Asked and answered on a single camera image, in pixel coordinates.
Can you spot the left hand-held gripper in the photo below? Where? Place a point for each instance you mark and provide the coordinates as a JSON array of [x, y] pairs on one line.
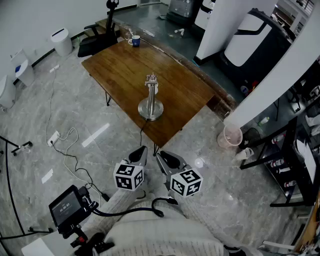
[[127, 177]]

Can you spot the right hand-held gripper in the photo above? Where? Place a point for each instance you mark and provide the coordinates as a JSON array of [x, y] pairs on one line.
[[186, 183]]

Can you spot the person's left forearm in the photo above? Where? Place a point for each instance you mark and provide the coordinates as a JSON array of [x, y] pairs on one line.
[[110, 210]]

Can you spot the person's right forearm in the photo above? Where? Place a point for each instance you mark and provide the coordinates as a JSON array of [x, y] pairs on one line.
[[215, 222]]

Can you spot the black table leg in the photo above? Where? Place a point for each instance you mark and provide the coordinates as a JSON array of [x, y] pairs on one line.
[[155, 150], [108, 98]]

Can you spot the person's white sweater torso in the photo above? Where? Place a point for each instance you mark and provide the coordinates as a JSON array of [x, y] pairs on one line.
[[162, 235]]

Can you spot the white paper cups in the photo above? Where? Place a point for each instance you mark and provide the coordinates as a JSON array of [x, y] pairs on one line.
[[245, 153]]

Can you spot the black bag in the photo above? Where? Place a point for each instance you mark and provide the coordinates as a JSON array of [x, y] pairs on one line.
[[251, 137]]

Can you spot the large white power strip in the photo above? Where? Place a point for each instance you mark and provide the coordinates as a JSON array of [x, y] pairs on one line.
[[53, 138]]

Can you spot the black screen device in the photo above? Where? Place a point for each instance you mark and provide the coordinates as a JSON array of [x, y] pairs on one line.
[[66, 207]]

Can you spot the white paper strip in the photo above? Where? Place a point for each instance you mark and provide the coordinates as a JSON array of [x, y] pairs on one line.
[[47, 175]]

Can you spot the clear plastic bottle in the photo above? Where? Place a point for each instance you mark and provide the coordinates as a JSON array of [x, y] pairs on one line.
[[263, 121]]

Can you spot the white bottle with blue label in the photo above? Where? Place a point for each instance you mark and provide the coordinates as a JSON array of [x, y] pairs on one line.
[[244, 90]]

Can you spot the red capped white bottle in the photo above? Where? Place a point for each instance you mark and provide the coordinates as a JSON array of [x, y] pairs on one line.
[[290, 184], [278, 139], [277, 163]]

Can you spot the blue mug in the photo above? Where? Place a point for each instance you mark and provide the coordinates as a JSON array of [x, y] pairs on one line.
[[135, 41]]

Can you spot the red toy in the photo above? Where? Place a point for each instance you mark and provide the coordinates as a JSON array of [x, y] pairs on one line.
[[254, 85]]

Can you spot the black wheeled stand base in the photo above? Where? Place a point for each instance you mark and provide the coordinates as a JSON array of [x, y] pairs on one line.
[[22, 146]]

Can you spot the black office chair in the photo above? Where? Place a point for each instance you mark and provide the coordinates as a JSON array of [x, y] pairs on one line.
[[97, 42]]

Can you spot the clear glass cup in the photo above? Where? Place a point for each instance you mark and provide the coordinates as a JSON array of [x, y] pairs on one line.
[[128, 35]]

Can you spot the small white power strip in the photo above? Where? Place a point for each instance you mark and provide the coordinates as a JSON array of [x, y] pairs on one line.
[[54, 68]]

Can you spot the black metal shelf rack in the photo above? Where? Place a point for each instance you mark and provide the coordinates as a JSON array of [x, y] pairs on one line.
[[292, 140]]

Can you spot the small white object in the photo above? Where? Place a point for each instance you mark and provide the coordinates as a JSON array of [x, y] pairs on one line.
[[179, 31]]

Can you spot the black curved floor pole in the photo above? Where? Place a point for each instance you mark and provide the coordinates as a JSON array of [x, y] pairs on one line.
[[11, 190]]

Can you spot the round white bin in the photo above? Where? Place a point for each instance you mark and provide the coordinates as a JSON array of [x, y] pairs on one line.
[[62, 42]]

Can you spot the white paper sheet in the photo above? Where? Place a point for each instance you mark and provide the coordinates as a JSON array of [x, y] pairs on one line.
[[306, 157]]

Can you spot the white box with blue patch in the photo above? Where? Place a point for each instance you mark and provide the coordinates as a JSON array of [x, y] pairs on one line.
[[23, 70]]

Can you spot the black and white machine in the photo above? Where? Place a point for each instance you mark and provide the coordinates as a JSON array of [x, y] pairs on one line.
[[255, 47]]

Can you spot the white rounded appliance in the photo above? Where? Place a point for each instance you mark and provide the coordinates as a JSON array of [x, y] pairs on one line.
[[6, 95]]

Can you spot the silver case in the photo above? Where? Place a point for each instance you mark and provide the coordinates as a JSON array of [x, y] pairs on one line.
[[182, 10]]

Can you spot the wooden board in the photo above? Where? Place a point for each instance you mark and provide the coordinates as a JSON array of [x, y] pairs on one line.
[[310, 225]]

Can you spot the black mount with red knob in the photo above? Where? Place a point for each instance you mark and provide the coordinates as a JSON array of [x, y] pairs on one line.
[[82, 240]]

